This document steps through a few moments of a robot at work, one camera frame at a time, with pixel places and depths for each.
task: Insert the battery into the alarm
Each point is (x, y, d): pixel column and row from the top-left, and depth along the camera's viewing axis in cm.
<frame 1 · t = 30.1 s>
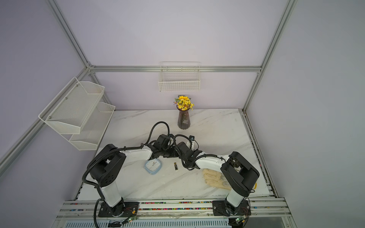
left hand: (179, 154, 92), fingers open
right hand: (186, 152, 92), fingers open
light blue alarm clock: (152, 166, 89), point 2 cm above the table
black gold AA battery: (176, 166, 90), on the table
dark glass vase: (184, 122, 104), point 9 cm above the table
yellow flower bouquet: (183, 102, 92), point 26 cm above the table

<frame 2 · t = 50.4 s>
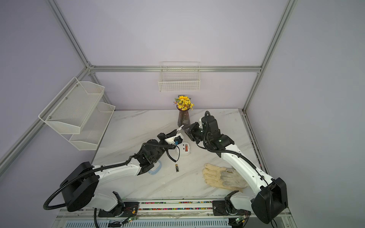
left hand: (173, 129, 79), fingers closed
right hand: (183, 131, 75), fingers open
red AA battery: (186, 147, 96), point 3 cm above the table
the other named things where they were.

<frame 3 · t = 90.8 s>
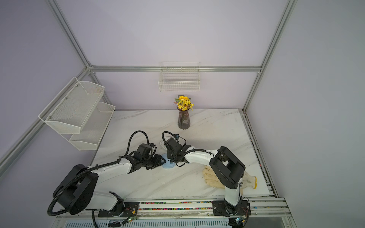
left hand: (163, 163, 88), fingers open
right hand: (172, 154, 92), fingers closed
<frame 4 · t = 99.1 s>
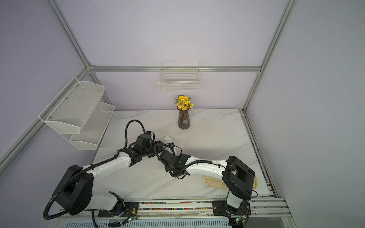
left hand: (163, 148, 87), fingers open
right hand: (171, 163, 85), fingers closed
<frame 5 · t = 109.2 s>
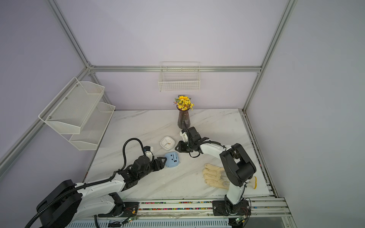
left hand: (162, 160, 85), fingers open
right hand: (177, 150, 91), fingers open
